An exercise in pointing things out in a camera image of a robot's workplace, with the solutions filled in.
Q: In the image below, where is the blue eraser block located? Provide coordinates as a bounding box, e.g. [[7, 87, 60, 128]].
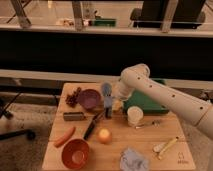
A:
[[104, 96, 113, 108]]

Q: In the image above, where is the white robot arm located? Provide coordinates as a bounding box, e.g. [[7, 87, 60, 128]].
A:
[[114, 64, 213, 140]]

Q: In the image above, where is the blue round brush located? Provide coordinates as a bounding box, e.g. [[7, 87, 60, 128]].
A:
[[101, 83, 112, 96]]

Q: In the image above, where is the green plastic tray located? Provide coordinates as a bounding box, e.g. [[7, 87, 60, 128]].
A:
[[123, 78, 171, 116]]

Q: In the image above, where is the white lidded jar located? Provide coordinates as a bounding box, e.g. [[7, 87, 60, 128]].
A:
[[127, 106, 143, 126]]

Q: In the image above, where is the purple bowl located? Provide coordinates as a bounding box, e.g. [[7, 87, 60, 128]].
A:
[[77, 89, 101, 110]]

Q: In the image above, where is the wooden board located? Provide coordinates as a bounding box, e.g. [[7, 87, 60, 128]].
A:
[[42, 83, 195, 171]]

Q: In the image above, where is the bunch of dark grapes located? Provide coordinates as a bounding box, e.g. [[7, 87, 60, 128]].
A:
[[65, 87, 81, 107]]

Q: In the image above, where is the orange carrot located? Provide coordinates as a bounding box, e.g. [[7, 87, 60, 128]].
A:
[[54, 126, 76, 148]]

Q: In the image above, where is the blue crumpled cloth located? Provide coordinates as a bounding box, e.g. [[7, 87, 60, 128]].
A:
[[120, 148, 149, 171]]

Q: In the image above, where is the red bowl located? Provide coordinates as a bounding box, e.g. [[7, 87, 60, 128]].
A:
[[61, 139, 90, 170]]

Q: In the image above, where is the green box behind glass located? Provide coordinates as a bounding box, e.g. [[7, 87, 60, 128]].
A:
[[92, 19, 116, 27]]

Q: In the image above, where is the black chair base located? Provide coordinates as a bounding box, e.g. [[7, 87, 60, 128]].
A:
[[0, 93, 36, 140]]

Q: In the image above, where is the black office chair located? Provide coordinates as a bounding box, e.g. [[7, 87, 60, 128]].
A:
[[130, 0, 206, 29]]

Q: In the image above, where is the black handled knife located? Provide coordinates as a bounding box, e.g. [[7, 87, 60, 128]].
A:
[[83, 113, 103, 140]]

